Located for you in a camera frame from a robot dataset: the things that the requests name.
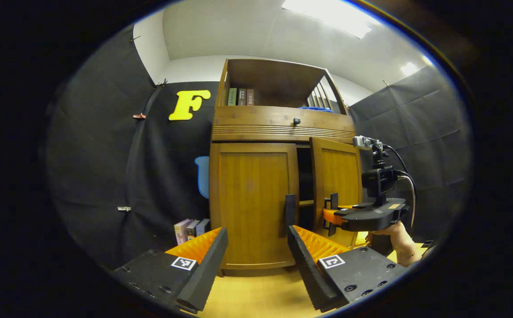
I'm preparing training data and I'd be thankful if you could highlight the wooden shoe cabinet door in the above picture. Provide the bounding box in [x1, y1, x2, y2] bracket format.
[209, 142, 300, 271]
[309, 136, 364, 249]

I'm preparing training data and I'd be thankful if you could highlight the black cable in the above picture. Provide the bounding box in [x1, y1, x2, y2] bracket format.
[382, 144, 417, 230]

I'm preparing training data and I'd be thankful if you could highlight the white cable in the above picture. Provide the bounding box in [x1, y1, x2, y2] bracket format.
[398, 174, 416, 226]

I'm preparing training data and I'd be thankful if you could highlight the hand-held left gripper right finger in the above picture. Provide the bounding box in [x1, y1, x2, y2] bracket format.
[287, 224, 409, 313]

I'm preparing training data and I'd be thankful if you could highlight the wooden drawer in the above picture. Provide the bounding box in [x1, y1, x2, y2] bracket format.
[211, 105, 357, 144]

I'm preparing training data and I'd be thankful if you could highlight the black door handle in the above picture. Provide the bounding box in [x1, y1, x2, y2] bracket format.
[326, 193, 339, 236]
[285, 194, 297, 230]

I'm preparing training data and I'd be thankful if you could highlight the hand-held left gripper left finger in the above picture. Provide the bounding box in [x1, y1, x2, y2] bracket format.
[110, 227, 229, 315]

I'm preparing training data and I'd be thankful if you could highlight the black backdrop cloth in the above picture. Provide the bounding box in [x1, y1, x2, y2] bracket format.
[46, 24, 157, 270]
[348, 65, 471, 243]
[124, 81, 221, 265]

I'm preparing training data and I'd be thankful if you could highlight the large ceiling light panel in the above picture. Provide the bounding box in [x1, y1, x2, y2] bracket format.
[281, 0, 383, 39]

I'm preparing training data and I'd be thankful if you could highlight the wooden double-door shoe cabinet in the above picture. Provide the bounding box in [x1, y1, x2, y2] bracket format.
[209, 59, 365, 277]

